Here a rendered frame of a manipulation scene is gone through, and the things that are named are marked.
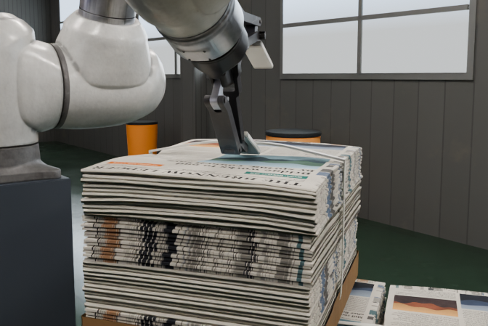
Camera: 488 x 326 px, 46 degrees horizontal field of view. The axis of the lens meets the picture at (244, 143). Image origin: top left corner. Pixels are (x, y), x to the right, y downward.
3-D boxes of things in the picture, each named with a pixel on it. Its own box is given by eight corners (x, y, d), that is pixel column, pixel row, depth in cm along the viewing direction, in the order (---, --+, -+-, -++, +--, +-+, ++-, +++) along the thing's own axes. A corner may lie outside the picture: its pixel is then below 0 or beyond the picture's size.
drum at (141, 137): (164, 173, 689) (163, 121, 682) (136, 176, 666) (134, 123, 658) (149, 169, 719) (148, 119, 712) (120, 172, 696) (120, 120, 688)
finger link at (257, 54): (240, 45, 80) (241, 41, 80) (253, 69, 86) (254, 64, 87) (261, 45, 79) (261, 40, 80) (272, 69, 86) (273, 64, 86)
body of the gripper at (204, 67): (184, -1, 67) (210, 40, 76) (171, 63, 65) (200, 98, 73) (245, -3, 65) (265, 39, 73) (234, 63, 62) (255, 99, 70)
